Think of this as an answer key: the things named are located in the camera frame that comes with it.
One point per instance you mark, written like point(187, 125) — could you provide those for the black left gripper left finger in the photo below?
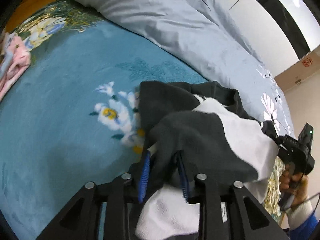
point(100, 209)

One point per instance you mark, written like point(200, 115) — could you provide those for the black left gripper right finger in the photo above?
point(225, 212)

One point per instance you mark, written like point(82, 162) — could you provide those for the black and white fleece garment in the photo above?
point(192, 129)

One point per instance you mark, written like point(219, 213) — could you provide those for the white and blue sleeve forearm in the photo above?
point(302, 221)

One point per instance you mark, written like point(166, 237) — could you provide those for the right hand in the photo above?
point(297, 185)

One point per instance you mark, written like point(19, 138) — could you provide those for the teal floral bed blanket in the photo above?
point(71, 118)

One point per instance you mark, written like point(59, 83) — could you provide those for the light blue floral duvet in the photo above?
point(203, 35)

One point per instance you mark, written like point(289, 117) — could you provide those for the pink folded garment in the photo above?
point(16, 60)

